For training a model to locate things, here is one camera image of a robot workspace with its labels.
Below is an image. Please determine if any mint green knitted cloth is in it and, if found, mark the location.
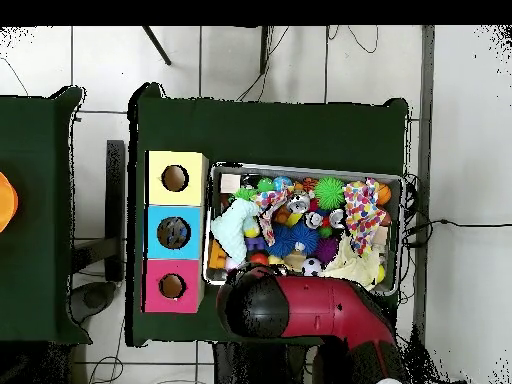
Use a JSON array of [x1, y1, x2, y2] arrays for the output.
[[210, 198, 261, 271]]

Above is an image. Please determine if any small soccer ball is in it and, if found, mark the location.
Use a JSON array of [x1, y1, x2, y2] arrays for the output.
[[300, 257, 324, 278]]

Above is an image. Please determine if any green spiky ball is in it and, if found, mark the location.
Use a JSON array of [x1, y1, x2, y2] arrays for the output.
[[313, 176, 346, 211]]

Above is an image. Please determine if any black tripod leg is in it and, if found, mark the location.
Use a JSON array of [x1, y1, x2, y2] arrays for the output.
[[141, 25, 172, 66], [258, 25, 271, 75]]

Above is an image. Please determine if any grey plastic foot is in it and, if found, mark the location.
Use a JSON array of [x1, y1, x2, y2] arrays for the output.
[[67, 281, 118, 326]]

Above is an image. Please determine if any pale yellow knitted cloth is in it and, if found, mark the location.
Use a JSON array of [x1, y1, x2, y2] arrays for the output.
[[319, 233, 386, 291]]

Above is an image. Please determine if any large polka dot cloth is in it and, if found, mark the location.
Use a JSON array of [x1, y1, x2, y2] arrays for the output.
[[342, 177, 388, 257]]

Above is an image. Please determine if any orange plastic object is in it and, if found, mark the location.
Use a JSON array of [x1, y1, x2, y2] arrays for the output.
[[0, 171, 20, 234]]

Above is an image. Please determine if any wire mesh bin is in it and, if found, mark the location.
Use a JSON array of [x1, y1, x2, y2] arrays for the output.
[[202, 161, 405, 297]]

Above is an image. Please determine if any purple knobbly ball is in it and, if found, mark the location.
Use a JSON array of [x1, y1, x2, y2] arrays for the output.
[[313, 236, 340, 264]]

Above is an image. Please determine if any wooden box with three holes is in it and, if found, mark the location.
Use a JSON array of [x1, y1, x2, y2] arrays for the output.
[[141, 150, 210, 314]]

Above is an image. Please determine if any black cable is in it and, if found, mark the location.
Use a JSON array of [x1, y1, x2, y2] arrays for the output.
[[403, 217, 512, 249]]

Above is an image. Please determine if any grey floor cable cover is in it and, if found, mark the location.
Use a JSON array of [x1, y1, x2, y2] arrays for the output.
[[411, 25, 436, 384]]

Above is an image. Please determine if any blue spiky ball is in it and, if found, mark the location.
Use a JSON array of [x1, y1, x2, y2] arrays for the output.
[[264, 222, 297, 258]]

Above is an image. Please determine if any dark green tablecloth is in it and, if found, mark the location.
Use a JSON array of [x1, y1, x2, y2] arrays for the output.
[[126, 82, 410, 348], [0, 85, 93, 346]]

